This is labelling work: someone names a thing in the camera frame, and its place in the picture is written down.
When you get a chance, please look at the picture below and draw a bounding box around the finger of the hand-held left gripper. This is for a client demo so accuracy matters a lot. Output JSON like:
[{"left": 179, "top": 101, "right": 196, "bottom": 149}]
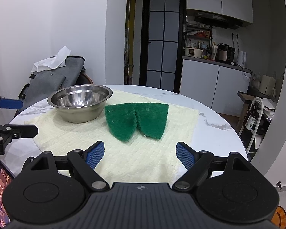
[
  {"left": 0, "top": 118, "right": 39, "bottom": 155},
  {"left": 0, "top": 92, "right": 24, "bottom": 111}
]

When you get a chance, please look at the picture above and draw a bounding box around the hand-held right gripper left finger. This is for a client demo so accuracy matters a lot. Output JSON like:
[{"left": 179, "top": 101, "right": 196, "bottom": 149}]
[{"left": 21, "top": 141, "right": 110, "bottom": 192}]

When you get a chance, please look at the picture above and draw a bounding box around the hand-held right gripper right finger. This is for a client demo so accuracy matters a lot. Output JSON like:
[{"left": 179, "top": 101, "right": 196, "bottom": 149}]
[{"left": 172, "top": 141, "right": 252, "bottom": 192}]

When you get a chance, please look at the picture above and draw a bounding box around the green scouring pad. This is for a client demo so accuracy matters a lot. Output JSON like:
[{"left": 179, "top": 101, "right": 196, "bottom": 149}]
[{"left": 104, "top": 102, "right": 169, "bottom": 142}]

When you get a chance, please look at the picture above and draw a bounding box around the stainless steel bowl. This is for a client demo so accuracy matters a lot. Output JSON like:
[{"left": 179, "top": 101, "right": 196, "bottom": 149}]
[{"left": 48, "top": 85, "right": 113, "bottom": 123}]

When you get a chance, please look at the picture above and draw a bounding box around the cream waffle towel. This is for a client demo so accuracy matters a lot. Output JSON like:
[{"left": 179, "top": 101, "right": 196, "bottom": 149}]
[{"left": 24, "top": 89, "right": 200, "bottom": 184}]

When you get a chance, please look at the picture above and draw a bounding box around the grey felt bag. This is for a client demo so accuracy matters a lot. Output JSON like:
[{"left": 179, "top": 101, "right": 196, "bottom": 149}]
[{"left": 18, "top": 56, "right": 86, "bottom": 111}]

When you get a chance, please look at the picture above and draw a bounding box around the white tissue paper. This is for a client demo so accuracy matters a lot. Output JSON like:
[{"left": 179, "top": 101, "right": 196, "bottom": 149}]
[{"left": 31, "top": 46, "right": 72, "bottom": 73}]

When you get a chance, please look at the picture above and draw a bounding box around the phone with lit screen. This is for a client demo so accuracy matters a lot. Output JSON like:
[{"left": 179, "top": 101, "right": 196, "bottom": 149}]
[{"left": 0, "top": 160, "right": 15, "bottom": 229}]

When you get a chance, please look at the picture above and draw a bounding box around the white lower cabinet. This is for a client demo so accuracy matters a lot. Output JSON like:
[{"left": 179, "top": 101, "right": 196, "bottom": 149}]
[{"left": 180, "top": 56, "right": 252, "bottom": 115}]

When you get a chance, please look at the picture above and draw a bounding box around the dark glass bottle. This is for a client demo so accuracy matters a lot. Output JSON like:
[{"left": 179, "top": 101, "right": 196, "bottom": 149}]
[{"left": 245, "top": 104, "right": 258, "bottom": 131}]

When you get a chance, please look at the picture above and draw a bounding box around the brown wooden chair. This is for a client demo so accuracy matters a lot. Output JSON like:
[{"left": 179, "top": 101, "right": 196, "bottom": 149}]
[{"left": 76, "top": 73, "right": 95, "bottom": 87}]

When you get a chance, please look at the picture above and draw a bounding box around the brown side table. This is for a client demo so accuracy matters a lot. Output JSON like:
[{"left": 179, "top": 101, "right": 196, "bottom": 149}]
[{"left": 237, "top": 91, "right": 279, "bottom": 127}]

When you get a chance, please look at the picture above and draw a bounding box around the cream electric pot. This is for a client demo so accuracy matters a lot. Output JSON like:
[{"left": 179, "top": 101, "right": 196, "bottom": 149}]
[{"left": 184, "top": 47, "right": 204, "bottom": 58}]

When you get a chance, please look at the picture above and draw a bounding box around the black rice cooker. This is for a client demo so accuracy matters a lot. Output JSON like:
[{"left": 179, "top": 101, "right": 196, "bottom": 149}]
[{"left": 216, "top": 43, "right": 236, "bottom": 64}]

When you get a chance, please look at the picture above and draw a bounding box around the white electric kettle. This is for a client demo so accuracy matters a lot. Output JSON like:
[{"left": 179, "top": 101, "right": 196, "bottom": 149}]
[{"left": 236, "top": 51, "right": 247, "bottom": 67}]

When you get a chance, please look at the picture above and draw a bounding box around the orange round object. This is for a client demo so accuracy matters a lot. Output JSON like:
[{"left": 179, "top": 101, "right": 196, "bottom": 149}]
[{"left": 269, "top": 206, "right": 286, "bottom": 229}]

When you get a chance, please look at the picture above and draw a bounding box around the black framed glass door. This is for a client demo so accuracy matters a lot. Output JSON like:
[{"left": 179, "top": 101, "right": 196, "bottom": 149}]
[{"left": 139, "top": 0, "right": 187, "bottom": 93}]

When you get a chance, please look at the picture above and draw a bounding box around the metal kitchen rack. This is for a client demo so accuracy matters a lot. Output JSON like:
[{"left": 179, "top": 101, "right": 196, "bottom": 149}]
[{"left": 182, "top": 21, "right": 213, "bottom": 58}]

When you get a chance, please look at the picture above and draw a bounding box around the black range hood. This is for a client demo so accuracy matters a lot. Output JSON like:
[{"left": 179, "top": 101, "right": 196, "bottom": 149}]
[{"left": 194, "top": 11, "right": 243, "bottom": 29}]

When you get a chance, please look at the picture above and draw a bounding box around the yellow door frame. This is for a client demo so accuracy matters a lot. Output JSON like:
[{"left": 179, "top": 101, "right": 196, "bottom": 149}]
[{"left": 124, "top": 0, "right": 137, "bottom": 85}]

